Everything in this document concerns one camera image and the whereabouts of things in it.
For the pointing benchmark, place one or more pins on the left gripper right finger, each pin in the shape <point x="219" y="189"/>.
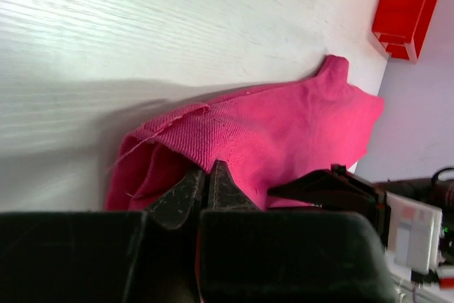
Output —
<point x="302" y="253"/>

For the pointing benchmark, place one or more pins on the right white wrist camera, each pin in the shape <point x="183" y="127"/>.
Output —
<point x="414" y="234"/>

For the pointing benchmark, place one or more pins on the red plastic tray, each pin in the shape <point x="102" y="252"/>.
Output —
<point x="401" y="26"/>

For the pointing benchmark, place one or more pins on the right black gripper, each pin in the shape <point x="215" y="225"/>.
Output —
<point x="336" y="188"/>

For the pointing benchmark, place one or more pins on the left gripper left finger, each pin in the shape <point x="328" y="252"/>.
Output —
<point x="123" y="256"/>

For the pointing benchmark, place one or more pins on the pink trousers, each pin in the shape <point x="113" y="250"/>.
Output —
<point x="268" y="135"/>

